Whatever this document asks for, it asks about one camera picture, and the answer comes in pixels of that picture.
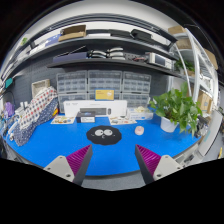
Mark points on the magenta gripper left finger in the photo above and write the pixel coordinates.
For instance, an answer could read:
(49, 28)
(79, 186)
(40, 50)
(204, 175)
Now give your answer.
(72, 167)

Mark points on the white box blue print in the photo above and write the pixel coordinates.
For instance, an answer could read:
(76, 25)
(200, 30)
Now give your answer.
(139, 113)

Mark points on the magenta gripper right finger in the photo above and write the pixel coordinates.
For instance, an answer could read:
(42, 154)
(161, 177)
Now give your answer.
(153, 166)

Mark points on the left clear drawer organizer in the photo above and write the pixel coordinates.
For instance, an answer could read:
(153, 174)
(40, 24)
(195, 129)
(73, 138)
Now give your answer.
(71, 86)

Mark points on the blue table mat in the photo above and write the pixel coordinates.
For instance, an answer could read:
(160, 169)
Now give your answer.
(51, 140)

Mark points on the patterned fabric bundle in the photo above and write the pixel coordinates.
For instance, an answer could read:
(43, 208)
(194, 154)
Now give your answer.
(41, 109)

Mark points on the yellow card box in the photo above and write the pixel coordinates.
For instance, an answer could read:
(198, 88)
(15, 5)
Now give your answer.
(104, 94)

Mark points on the small black box white label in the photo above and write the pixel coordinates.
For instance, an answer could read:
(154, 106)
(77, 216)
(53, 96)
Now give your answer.
(85, 117)

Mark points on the black cartoon face mouse pad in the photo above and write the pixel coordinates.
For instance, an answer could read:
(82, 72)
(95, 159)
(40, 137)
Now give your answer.
(104, 135)

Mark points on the left sticker sheet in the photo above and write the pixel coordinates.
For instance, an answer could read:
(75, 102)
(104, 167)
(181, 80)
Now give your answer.
(63, 120)

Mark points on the right sticker sheet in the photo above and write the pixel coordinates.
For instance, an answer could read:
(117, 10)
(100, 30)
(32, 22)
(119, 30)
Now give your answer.
(121, 120)

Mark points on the green potted plant white pot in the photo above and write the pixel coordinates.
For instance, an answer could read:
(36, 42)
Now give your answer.
(176, 109)

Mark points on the dark wall shelf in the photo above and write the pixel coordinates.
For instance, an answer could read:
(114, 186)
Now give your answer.
(129, 46)

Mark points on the long white keyboard box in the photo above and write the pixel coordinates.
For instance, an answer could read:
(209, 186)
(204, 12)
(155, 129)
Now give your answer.
(100, 108)

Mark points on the sticker sheet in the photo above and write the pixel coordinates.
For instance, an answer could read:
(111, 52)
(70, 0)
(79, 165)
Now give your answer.
(121, 120)
(63, 120)

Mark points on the cardboard box top shelf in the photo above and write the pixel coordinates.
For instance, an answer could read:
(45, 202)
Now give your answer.
(72, 32)

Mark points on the white metal shelving rack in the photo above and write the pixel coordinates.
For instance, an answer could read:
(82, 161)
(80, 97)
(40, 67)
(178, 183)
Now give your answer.
(200, 68)

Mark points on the right clear drawer organizer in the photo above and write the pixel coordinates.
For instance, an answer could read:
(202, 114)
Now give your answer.
(136, 88)

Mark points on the middle clear drawer organizer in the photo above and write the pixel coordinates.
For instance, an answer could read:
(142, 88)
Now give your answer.
(104, 79)

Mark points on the grey electronic instrument on shelf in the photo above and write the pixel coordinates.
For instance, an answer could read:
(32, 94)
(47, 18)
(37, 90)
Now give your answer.
(159, 60)

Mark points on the white plastic crate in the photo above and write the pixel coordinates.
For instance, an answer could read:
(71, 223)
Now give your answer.
(39, 85)

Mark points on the clear drawer organizer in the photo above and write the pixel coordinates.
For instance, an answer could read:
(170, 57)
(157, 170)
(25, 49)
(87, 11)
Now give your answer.
(136, 88)
(71, 86)
(104, 79)

